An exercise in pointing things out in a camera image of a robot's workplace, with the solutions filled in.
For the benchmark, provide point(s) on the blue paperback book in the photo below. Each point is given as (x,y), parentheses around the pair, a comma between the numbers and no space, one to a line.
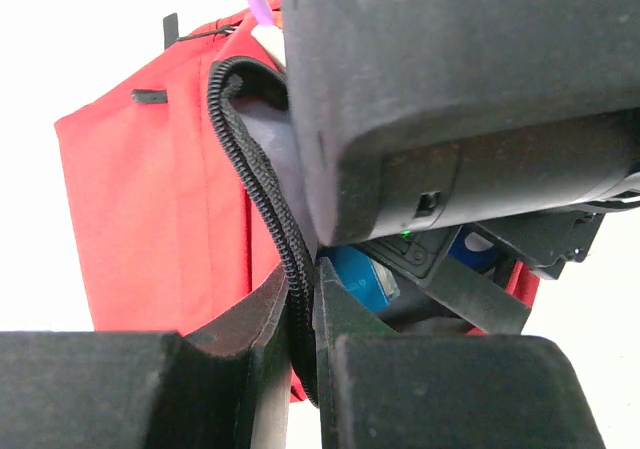
(371,283)

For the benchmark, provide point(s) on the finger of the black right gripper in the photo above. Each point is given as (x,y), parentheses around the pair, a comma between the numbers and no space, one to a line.
(477,299)

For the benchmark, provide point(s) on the blue shark pencil case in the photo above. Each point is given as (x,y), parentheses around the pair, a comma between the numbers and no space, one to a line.
(474,251)

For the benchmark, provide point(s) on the red student backpack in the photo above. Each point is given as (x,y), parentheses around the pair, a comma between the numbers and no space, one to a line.
(167,235)

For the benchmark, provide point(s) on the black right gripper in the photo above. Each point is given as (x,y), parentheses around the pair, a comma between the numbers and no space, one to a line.
(421,114)

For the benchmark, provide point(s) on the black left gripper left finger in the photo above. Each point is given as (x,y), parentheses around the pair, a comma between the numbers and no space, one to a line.
(225,385)

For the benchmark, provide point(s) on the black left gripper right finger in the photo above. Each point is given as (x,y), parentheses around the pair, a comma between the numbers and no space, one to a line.
(381,389)

